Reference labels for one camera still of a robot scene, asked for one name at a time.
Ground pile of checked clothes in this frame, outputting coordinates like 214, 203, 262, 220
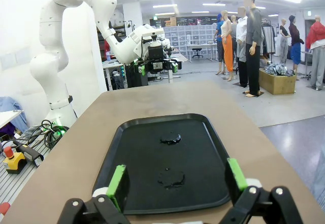
265, 62, 297, 77

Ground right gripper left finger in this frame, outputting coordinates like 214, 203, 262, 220
56, 164, 131, 224

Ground wall of storage bins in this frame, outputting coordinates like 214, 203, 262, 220
162, 24, 219, 53

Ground mannequin in blue top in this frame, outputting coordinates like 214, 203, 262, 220
214, 13, 225, 76

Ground red round button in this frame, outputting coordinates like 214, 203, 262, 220
0, 202, 11, 216

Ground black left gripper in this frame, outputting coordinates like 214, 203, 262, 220
138, 46, 182, 76

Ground yellow emergency stop box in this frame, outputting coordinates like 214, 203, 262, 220
2, 146, 26, 175

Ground black computer cabinet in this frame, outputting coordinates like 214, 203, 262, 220
125, 66, 149, 88

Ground mannequin black top grey trousers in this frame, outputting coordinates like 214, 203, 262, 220
278, 18, 290, 65

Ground black office chair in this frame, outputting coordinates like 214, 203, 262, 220
191, 46, 204, 59

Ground mannequin grey sweater black trousers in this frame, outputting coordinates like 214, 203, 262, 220
243, 0, 265, 98

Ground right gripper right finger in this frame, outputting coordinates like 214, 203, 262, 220
220, 157, 304, 224

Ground clothes rack with garments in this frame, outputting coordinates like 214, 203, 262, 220
261, 18, 278, 62

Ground mannequin red jacket grey trousers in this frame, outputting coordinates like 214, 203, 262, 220
305, 14, 325, 90

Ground mannequin maroon top blue skirt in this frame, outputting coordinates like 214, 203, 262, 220
288, 15, 305, 75

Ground black cable bundle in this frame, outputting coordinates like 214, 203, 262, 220
25, 119, 71, 150

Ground black plastic serving tray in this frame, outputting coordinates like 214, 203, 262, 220
91, 113, 232, 215

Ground black enabling switch handle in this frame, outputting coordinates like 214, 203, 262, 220
12, 140, 44, 168

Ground large cardboard box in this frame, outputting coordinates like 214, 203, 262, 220
258, 68, 297, 95

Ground mannequin white shirt dark trousers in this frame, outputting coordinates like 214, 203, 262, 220
236, 7, 249, 89

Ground mannequin in orange trousers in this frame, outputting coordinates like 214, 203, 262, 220
218, 10, 234, 82

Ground blue cloth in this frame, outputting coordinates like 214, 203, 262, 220
0, 96, 27, 133

